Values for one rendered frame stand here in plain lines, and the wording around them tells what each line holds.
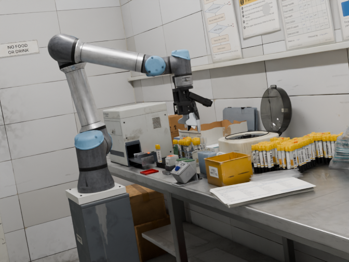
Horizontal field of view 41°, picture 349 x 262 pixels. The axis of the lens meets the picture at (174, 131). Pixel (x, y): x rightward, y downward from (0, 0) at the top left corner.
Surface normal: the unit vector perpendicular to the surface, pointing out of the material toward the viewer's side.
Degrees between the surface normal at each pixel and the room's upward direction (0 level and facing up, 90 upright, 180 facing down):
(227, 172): 90
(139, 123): 90
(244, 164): 90
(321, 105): 90
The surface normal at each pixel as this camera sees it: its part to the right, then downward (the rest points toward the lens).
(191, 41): -0.88, 0.18
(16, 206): 0.46, 0.04
